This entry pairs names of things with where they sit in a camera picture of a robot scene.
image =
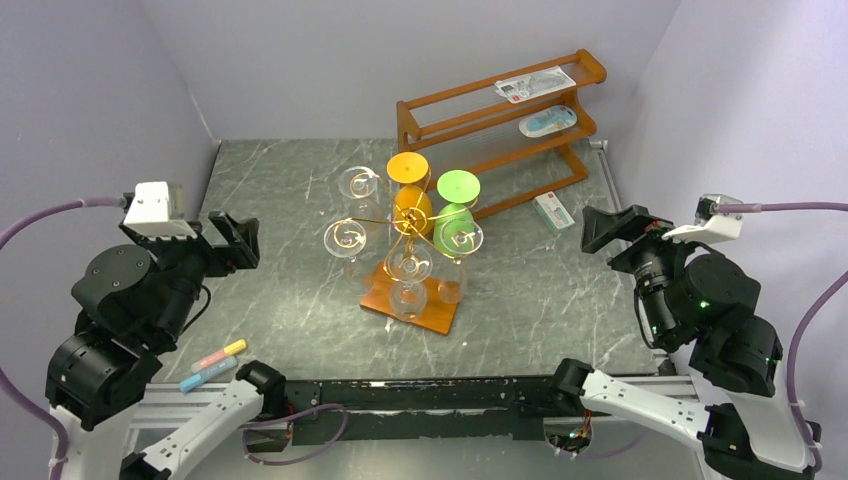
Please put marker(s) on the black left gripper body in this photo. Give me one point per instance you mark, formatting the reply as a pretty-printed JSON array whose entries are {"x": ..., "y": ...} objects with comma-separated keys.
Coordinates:
[{"x": 191, "y": 261}]

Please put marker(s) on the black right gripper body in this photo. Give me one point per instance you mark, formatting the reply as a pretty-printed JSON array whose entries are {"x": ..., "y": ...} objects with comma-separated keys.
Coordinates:
[{"x": 626, "y": 241}]

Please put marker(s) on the clear wine glass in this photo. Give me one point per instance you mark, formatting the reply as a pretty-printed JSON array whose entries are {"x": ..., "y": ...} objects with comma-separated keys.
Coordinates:
[
  {"x": 359, "y": 185},
  {"x": 408, "y": 267},
  {"x": 459, "y": 238},
  {"x": 345, "y": 239}
]

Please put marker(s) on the green plastic wine glass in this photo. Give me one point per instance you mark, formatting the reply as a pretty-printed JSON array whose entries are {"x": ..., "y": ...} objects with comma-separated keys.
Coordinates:
[{"x": 460, "y": 189}]

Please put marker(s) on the orange plastic wine glass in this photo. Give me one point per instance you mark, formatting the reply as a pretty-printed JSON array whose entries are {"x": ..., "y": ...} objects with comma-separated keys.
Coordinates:
[{"x": 411, "y": 206}]

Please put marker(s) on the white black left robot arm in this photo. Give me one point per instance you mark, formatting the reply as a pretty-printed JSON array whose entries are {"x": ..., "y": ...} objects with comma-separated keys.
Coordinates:
[{"x": 135, "y": 301}]

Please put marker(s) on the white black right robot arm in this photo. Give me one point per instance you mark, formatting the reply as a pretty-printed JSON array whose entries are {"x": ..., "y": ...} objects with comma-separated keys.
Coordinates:
[{"x": 692, "y": 294}]

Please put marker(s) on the wooden three-tier shelf rack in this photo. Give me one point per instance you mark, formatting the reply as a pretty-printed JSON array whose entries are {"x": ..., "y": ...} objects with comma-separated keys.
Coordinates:
[{"x": 581, "y": 66}]

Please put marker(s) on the small white teal box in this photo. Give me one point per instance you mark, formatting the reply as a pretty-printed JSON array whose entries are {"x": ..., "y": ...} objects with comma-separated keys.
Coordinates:
[{"x": 553, "y": 212}]

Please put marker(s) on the yellow pink marker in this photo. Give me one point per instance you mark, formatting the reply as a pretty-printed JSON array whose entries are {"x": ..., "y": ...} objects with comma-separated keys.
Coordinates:
[{"x": 219, "y": 355}]

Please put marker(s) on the blue blister pack middle shelf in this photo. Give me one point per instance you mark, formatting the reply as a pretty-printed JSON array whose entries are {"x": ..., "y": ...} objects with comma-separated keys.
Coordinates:
[{"x": 551, "y": 120}]

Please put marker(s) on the white flat packet top shelf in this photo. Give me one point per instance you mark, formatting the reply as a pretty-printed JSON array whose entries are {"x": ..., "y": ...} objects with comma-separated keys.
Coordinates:
[{"x": 529, "y": 86}]

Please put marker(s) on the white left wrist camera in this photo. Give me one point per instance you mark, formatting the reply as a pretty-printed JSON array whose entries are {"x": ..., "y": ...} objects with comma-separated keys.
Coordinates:
[{"x": 157, "y": 211}]

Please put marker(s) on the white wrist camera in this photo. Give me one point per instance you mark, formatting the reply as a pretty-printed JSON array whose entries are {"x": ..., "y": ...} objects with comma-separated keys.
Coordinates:
[
  {"x": 157, "y": 211},
  {"x": 710, "y": 226}
]

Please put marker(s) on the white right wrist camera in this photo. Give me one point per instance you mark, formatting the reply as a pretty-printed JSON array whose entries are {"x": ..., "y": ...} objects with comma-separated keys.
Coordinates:
[{"x": 710, "y": 226}]

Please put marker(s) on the gold wire wine glass rack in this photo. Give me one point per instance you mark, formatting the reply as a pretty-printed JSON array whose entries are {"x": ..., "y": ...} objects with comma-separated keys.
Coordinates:
[{"x": 406, "y": 242}]

